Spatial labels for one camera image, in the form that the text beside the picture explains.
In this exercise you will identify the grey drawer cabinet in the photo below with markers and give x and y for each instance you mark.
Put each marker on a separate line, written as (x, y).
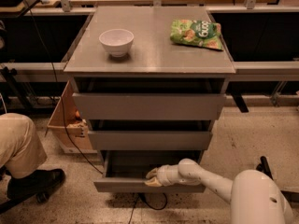
(152, 53)

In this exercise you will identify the black shoe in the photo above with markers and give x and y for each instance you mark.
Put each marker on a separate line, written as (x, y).
(38, 181)

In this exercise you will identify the green snack bag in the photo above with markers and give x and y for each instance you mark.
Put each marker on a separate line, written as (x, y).
(196, 33)

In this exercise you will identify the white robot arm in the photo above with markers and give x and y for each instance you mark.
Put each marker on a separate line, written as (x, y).
(253, 196)

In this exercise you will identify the grey drawer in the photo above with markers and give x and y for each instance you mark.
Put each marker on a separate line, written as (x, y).
(125, 170)
(148, 98)
(150, 135)

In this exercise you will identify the black stand leg with wheel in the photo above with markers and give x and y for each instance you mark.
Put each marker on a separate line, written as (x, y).
(263, 167)

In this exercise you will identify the black chair base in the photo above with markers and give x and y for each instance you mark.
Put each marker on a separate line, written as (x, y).
(41, 197)

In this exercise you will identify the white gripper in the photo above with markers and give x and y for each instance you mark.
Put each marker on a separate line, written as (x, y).
(163, 174)

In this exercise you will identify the person leg beige trousers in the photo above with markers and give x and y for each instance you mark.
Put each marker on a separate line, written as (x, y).
(21, 150)

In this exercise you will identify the grey middle drawer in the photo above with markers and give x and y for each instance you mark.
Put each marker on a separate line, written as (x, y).
(150, 135)

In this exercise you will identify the grey bottom drawer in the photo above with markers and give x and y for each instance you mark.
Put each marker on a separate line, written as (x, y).
(125, 170)

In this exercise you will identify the grey top drawer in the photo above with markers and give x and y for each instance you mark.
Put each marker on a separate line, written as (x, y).
(148, 98)

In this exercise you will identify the cardboard box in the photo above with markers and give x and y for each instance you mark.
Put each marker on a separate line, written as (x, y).
(70, 131)

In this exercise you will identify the white bowl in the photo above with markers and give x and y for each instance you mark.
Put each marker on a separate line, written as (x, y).
(117, 42)

